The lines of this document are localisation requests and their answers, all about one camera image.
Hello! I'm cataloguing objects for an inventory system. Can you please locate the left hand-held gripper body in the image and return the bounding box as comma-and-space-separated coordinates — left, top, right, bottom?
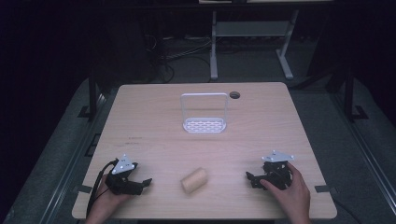
105, 153, 145, 196

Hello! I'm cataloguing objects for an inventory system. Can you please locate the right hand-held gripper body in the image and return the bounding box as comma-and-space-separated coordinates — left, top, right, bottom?
250, 149, 295, 191

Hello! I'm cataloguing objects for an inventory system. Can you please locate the person's left hand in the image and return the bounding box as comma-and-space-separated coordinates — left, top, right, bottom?
84, 174, 135, 224

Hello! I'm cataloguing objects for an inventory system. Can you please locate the person's right hand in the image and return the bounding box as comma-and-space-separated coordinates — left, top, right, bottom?
259, 161, 312, 224

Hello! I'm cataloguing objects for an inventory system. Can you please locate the grey tape strip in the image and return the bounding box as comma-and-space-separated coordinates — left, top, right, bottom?
73, 184, 93, 194
314, 184, 338, 194

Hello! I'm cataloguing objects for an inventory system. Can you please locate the grey metal stand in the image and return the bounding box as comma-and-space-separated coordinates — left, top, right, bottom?
209, 8, 300, 81

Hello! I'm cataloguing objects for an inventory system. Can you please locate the black cable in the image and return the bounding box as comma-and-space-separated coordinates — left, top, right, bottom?
85, 159, 120, 218

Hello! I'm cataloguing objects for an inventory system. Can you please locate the black metal post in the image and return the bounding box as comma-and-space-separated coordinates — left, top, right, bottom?
78, 69, 100, 120
344, 66, 370, 122

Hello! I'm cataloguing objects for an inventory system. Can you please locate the bundle of floor cables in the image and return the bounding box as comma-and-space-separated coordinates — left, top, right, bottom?
143, 33, 213, 84

